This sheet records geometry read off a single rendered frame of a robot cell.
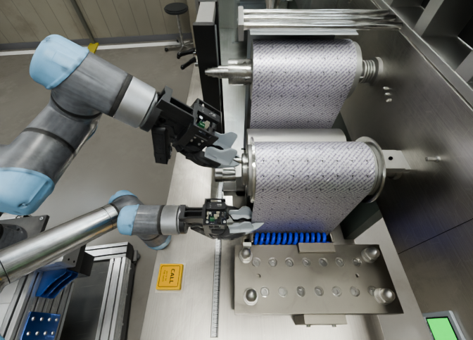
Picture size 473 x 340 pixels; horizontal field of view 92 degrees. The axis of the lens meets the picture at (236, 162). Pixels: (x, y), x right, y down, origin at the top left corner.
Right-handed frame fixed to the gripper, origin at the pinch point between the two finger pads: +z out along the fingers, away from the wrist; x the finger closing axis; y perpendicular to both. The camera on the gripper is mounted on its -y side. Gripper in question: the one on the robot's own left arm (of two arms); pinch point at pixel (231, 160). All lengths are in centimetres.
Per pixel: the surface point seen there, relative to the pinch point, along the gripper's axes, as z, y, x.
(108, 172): -6, -169, 83
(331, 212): 25.2, 7.0, -7.6
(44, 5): -142, -215, 307
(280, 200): 10.9, 3.4, -7.6
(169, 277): 7.4, -38.4, -17.8
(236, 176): 4.8, -4.1, -0.2
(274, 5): 8, 15, 68
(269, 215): 14.9, -3.6, -7.6
